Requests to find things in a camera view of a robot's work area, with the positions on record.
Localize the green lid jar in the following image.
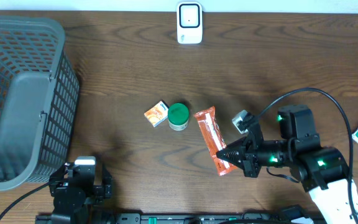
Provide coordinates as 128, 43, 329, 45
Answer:
168, 103, 190, 131

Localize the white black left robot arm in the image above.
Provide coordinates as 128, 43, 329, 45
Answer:
50, 163, 115, 224

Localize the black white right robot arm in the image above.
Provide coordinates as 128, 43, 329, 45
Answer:
216, 105, 358, 223

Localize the small orange box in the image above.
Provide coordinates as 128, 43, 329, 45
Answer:
144, 101, 169, 127

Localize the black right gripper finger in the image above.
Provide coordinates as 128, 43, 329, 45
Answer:
232, 110, 264, 143
216, 137, 246, 170

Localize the orange chocolate bar wrapper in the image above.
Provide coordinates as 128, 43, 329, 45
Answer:
194, 106, 237, 176

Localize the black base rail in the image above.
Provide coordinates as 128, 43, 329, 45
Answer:
35, 206, 325, 224

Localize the white barcode scanner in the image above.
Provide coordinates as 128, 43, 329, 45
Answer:
177, 1, 203, 44

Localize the grey plastic mesh basket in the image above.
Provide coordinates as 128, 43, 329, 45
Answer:
0, 16, 80, 191

